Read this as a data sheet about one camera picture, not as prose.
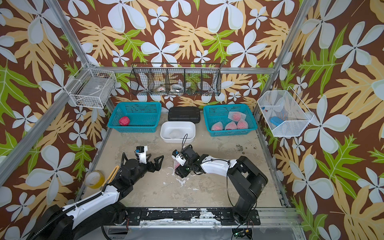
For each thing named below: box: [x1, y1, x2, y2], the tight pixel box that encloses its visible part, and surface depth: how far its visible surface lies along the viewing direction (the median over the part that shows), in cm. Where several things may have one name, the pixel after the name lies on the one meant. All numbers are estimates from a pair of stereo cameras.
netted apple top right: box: [228, 111, 247, 122], surface depth 113 cm
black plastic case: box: [168, 107, 201, 124], surface depth 116 cm
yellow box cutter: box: [100, 165, 120, 190], surface depth 89 cm
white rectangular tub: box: [160, 121, 196, 143], surface depth 107 cm
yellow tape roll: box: [85, 170, 106, 190], surface depth 87 cm
